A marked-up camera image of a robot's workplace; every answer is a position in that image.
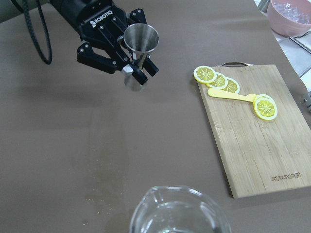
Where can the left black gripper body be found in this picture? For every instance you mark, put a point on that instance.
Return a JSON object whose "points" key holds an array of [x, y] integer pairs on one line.
{"points": [[99, 22]]}

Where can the wooden cutting board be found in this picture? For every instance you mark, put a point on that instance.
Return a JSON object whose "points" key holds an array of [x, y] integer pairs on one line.
{"points": [[260, 156]]}

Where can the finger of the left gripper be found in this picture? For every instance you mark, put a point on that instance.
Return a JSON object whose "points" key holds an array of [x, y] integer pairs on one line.
{"points": [[143, 40], [87, 56]]}

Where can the lemon slice middle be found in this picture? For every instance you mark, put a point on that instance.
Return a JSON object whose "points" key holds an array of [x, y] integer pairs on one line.
{"points": [[220, 82]]}

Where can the pink bowl with ice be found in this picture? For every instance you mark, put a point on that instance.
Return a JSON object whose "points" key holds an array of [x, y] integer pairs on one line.
{"points": [[289, 17]]}

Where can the lemon slice inner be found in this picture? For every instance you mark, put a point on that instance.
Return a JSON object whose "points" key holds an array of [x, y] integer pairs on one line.
{"points": [[232, 86]]}

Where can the lemon slice on knife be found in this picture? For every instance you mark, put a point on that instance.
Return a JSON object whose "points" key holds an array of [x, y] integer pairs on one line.
{"points": [[265, 107]]}

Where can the steel jigger measuring cup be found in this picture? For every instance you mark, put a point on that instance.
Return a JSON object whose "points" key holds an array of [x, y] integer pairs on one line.
{"points": [[130, 81]]}

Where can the small glass cup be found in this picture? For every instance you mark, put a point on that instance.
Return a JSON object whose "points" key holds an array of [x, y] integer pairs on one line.
{"points": [[178, 209]]}

